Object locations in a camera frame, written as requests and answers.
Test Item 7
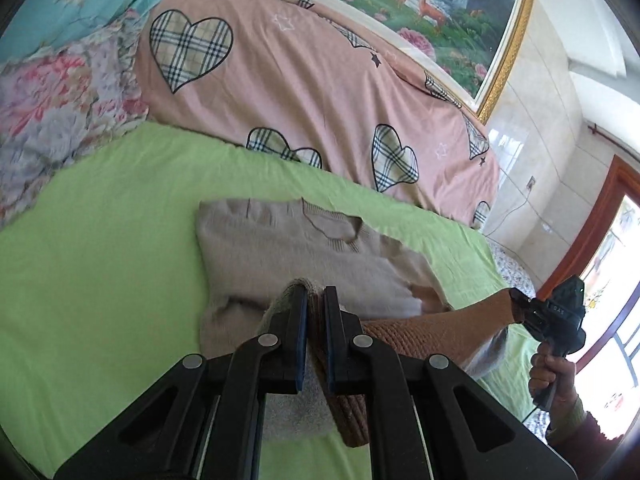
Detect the small floral mattress cover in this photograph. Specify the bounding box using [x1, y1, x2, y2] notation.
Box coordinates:
[486, 236, 537, 302]

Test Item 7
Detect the green bed sheet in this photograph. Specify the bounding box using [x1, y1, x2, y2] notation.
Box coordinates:
[0, 120, 551, 480]

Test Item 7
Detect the person's right hand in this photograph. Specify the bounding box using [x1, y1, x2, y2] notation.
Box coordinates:
[529, 351, 577, 415]

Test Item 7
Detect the brown curtain rod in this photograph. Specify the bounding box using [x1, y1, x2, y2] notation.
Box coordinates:
[586, 121, 640, 150]

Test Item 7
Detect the pink quilt with plaid hearts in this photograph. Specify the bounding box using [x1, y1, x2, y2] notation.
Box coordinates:
[134, 0, 502, 232]

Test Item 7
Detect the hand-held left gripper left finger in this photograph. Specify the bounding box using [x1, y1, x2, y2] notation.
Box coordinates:
[52, 282, 308, 480]

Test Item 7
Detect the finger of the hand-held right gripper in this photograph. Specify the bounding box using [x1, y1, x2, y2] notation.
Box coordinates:
[508, 287, 534, 327]

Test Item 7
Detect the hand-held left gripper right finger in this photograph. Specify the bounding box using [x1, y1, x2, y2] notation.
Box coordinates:
[324, 285, 577, 480]

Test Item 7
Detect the brown ribbed knit garment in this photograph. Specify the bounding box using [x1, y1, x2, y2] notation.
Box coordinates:
[256, 277, 517, 449]

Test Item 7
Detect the blue floral bedding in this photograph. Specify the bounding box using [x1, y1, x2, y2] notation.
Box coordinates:
[0, 0, 202, 63]

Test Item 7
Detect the white power cable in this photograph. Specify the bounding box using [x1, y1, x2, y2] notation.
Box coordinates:
[481, 185, 554, 242]

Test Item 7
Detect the beige knit sweater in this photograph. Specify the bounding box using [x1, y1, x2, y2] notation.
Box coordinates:
[195, 197, 452, 358]

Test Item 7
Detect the person's right forearm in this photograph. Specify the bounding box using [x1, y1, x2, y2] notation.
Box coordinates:
[545, 394, 632, 480]

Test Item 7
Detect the gold framed landscape painting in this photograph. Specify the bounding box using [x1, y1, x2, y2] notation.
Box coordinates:
[260, 0, 537, 127]

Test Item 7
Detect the pink grey floral blanket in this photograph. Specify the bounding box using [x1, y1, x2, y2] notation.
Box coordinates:
[0, 7, 152, 227]

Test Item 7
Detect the wooden door frame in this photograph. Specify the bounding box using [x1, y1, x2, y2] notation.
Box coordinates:
[534, 154, 640, 363]

